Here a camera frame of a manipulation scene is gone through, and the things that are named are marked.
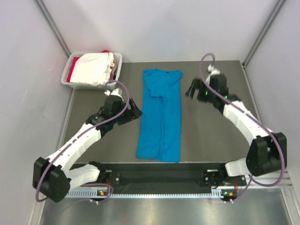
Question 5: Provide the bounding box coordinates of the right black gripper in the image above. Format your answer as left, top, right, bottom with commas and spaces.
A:
185, 79, 216, 105

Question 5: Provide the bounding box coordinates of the blue t shirt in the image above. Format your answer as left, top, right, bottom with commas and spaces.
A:
136, 69, 183, 163

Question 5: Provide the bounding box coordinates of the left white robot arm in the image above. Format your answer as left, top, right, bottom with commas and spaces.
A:
32, 94, 142, 203

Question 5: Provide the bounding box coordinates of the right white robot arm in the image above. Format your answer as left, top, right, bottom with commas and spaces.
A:
186, 74, 287, 186

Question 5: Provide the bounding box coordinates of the white plastic bin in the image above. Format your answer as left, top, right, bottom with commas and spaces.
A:
60, 50, 122, 90

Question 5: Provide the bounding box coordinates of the white t shirt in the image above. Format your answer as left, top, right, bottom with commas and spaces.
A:
70, 52, 115, 85

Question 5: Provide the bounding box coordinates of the red t shirt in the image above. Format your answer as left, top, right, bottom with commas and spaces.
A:
67, 49, 118, 83

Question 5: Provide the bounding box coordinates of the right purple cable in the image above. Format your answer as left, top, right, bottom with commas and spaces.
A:
199, 53, 286, 204

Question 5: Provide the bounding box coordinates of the purple cable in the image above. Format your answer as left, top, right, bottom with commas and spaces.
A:
35, 80, 130, 204
199, 53, 286, 204

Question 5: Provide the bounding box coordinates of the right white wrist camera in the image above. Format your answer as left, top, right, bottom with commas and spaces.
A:
206, 65, 220, 84

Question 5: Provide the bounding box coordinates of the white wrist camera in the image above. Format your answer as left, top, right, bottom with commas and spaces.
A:
104, 88, 122, 98
206, 65, 220, 84

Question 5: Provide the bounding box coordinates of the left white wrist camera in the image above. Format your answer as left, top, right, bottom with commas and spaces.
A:
104, 88, 122, 98

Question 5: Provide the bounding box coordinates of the grey slotted cable duct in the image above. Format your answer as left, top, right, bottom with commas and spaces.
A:
65, 187, 237, 199

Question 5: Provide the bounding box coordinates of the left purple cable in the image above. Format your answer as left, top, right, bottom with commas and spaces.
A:
35, 80, 130, 204

